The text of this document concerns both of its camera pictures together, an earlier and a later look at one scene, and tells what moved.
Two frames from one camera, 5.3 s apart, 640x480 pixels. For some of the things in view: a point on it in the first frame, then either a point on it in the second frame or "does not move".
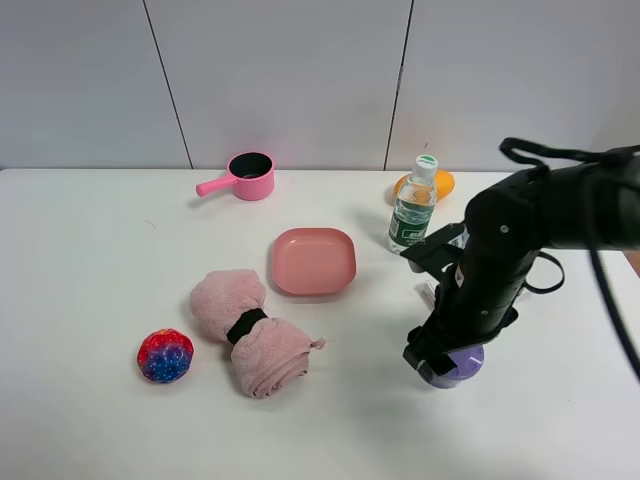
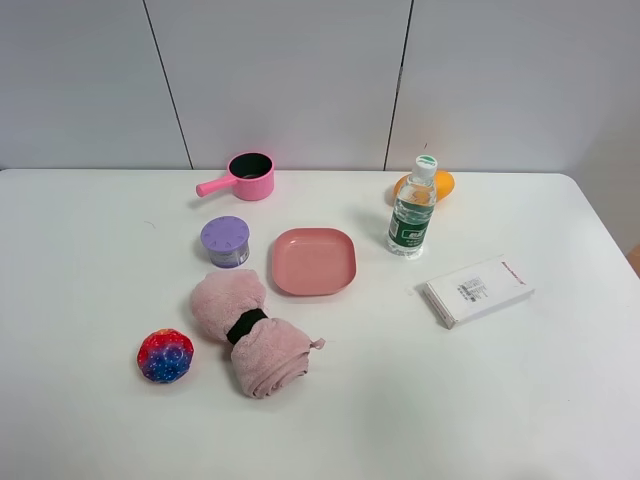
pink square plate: [314, 261] does not move
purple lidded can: [469, 362] → [227, 240]
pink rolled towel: [269, 356] does not move
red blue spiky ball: [165, 355] does not move
